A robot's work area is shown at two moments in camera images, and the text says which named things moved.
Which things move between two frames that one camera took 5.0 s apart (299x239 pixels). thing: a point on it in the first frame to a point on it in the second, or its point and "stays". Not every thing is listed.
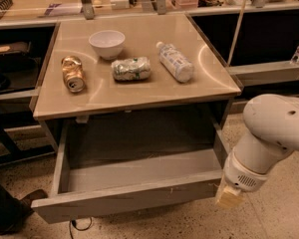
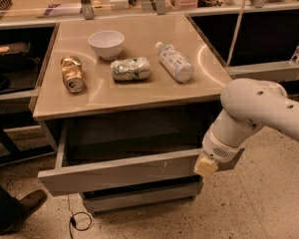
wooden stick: [238, 26] stays
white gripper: [241, 176] to [218, 150]
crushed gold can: [72, 70] stays
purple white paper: [57, 9] stays
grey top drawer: [104, 181] to [133, 149]
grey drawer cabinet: [134, 84] stays
